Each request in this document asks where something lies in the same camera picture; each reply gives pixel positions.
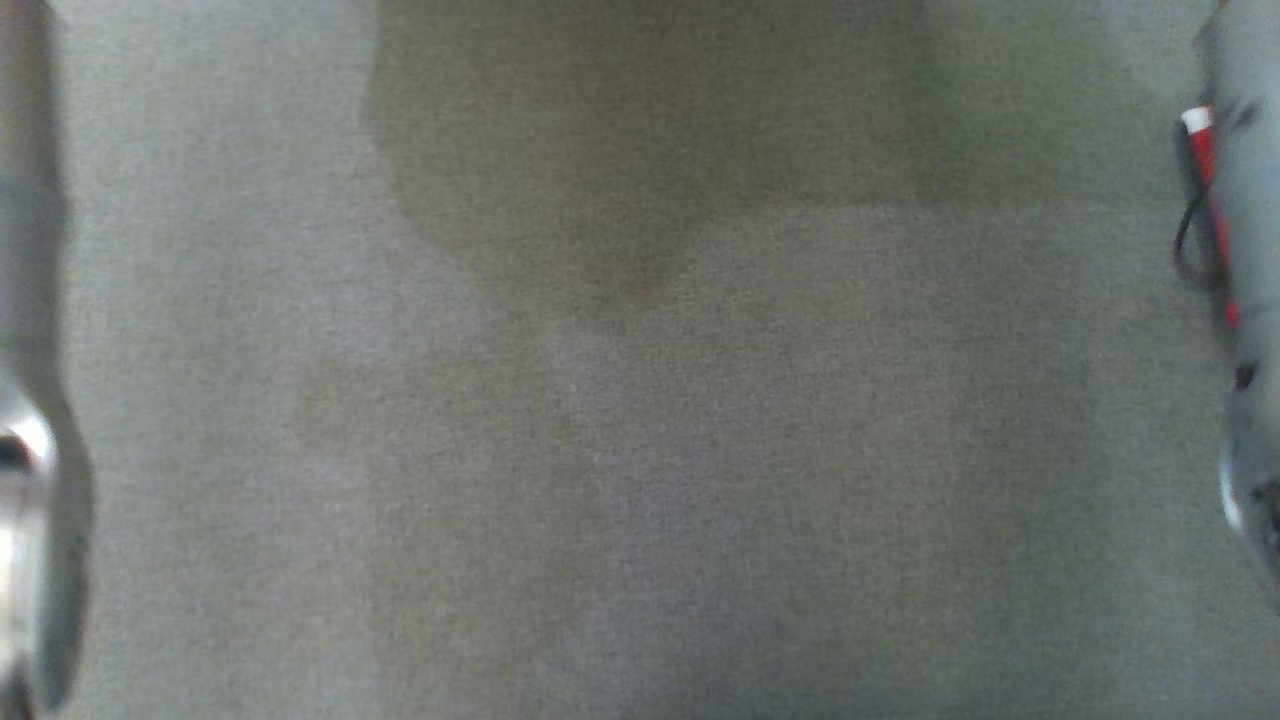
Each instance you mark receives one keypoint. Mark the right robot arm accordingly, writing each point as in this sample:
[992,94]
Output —
[1255,300]

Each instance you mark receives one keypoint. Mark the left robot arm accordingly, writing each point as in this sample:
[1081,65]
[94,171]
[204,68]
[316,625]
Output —
[30,400]

